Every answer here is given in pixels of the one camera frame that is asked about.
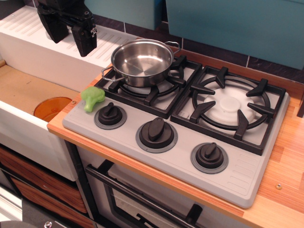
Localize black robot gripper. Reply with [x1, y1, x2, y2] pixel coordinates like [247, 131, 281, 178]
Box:
[38, 0, 97, 57]

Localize green toy cauliflower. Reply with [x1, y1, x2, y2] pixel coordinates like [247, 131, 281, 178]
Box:
[80, 86, 105, 113]

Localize stainless steel pot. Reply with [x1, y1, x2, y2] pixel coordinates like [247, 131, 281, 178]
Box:
[101, 39, 181, 88]

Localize black left stove knob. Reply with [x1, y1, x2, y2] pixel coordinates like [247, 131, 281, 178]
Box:
[94, 102, 127, 130]

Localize black stove knob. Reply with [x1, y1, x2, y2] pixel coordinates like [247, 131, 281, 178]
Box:
[190, 142, 228, 174]
[94, 102, 127, 130]
[135, 117, 178, 153]

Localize black middle stove knob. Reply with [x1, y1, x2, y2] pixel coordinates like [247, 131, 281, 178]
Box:
[135, 117, 178, 153]

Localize grey toy stove top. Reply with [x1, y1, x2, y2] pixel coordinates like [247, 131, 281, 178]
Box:
[62, 62, 291, 209]

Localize black right stove knob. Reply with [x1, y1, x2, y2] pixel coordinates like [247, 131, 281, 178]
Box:
[190, 142, 228, 174]

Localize white toy sink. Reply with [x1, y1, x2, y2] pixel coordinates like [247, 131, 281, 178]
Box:
[0, 6, 135, 181]

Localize orange sink drain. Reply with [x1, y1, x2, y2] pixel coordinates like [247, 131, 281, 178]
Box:
[34, 97, 72, 122]

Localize black left burner grate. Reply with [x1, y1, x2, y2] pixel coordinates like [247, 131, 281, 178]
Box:
[95, 55, 203, 119]

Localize black burner grate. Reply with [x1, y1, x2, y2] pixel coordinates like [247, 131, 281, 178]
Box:
[95, 55, 203, 119]
[171, 66, 290, 155]

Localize upper wood drawer front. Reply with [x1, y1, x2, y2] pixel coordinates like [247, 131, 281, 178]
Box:
[0, 145, 86, 213]

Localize wood drawer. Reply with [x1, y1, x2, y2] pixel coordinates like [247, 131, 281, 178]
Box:
[11, 177, 94, 228]
[0, 145, 86, 213]

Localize lower wood drawer front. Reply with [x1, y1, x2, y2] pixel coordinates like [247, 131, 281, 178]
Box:
[11, 177, 94, 228]

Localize black right burner grate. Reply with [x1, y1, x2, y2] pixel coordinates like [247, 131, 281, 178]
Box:
[171, 66, 290, 155]

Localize brass countertop screw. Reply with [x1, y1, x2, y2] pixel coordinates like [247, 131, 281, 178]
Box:
[275, 183, 282, 190]

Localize teal left wall cabinet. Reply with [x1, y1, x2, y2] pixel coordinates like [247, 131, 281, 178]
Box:
[85, 0, 163, 30]

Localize teal wall cabinet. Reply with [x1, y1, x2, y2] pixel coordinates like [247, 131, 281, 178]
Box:
[166, 0, 304, 70]
[85, 0, 163, 30]

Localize oven door with handle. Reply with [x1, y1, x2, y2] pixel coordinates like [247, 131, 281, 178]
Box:
[85, 160, 241, 228]

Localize teal right wall cabinet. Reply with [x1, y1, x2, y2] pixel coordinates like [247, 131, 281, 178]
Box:
[166, 0, 304, 70]

